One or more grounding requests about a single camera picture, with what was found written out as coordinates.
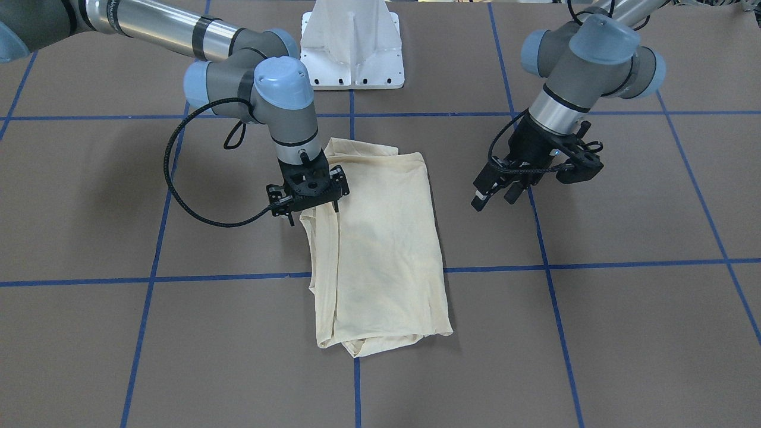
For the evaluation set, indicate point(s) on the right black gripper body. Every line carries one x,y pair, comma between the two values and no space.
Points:
340,180

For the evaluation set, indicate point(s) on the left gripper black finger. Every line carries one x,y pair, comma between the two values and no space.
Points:
488,182

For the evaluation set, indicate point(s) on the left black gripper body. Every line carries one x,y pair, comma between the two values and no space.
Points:
531,146

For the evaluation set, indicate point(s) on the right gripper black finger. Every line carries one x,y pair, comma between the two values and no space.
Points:
336,205

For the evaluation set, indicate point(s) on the beige long-sleeve printed shirt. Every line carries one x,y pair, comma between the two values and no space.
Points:
377,268

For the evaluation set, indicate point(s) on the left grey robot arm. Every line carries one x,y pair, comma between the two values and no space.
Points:
598,53

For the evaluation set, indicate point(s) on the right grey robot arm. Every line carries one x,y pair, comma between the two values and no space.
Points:
254,77

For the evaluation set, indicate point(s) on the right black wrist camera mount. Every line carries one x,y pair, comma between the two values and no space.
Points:
281,202

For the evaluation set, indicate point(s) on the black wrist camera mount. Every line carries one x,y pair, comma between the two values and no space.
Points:
281,202
583,161

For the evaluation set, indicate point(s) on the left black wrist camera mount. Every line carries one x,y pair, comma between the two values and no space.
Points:
583,161

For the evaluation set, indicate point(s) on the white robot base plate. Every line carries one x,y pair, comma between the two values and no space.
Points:
352,45

